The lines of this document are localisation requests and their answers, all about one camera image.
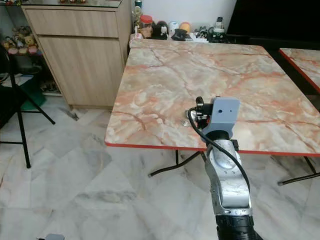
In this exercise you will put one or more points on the green floor item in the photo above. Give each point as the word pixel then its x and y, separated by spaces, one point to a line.
pixel 35 95

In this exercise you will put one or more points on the red lidded jar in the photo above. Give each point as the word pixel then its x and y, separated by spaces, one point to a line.
pixel 146 26

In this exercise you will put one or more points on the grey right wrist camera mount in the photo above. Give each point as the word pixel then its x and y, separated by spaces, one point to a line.
pixel 225 112

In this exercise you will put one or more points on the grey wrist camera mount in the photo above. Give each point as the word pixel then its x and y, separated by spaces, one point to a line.
pixel 55 237
pixel 225 112

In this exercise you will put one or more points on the light wooden cabinet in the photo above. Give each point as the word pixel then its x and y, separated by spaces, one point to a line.
pixel 80 60

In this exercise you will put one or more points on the orange round figurine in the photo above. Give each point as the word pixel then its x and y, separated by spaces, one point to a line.
pixel 185 26

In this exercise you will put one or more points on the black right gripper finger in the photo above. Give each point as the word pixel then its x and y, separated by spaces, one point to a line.
pixel 199 101
pixel 216 99

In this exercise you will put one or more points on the marble folding table red edge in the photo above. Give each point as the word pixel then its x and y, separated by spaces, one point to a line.
pixel 180 75
pixel 305 62

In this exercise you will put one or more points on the black television screen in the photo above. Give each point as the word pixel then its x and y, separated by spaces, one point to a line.
pixel 275 20

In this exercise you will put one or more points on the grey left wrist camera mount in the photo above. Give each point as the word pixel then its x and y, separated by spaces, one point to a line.
pixel 55 237

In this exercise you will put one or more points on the black flat pouch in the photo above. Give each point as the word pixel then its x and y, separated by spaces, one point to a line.
pixel 181 35

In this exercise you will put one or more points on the white green capped bottle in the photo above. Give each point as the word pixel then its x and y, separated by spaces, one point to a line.
pixel 218 29

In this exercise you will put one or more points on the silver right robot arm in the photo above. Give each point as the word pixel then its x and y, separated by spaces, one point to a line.
pixel 230 175

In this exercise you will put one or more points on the plush toy cluster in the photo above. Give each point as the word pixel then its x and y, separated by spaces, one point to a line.
pixel 22 41

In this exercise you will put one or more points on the white round figurine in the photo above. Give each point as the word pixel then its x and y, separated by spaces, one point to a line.
pixel 173 26

